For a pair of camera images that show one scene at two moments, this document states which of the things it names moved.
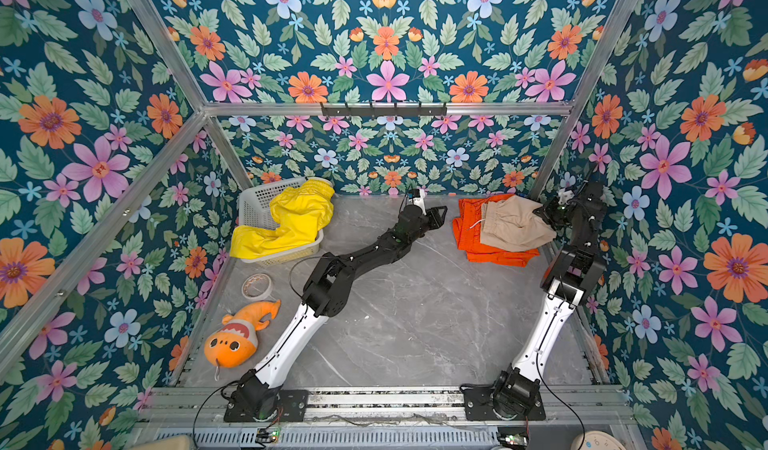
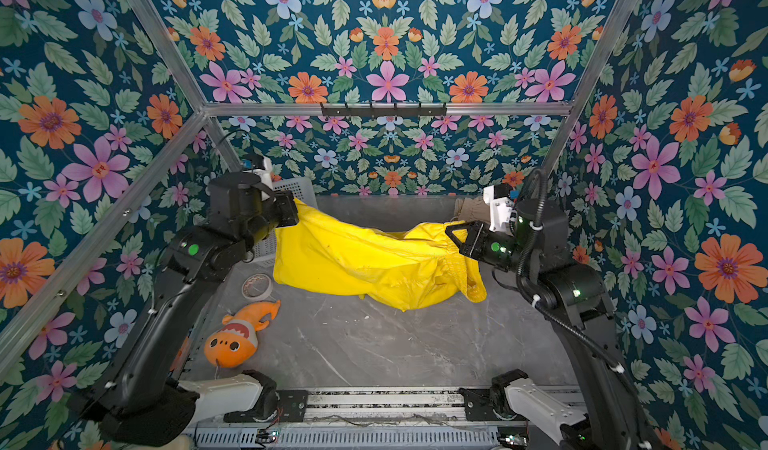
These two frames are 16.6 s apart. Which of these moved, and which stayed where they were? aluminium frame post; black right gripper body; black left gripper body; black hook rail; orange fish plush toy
Moved: black left gripper body; black right gripper body
Stayed: aluminium frame post; black hook rail; orange fish plush toy
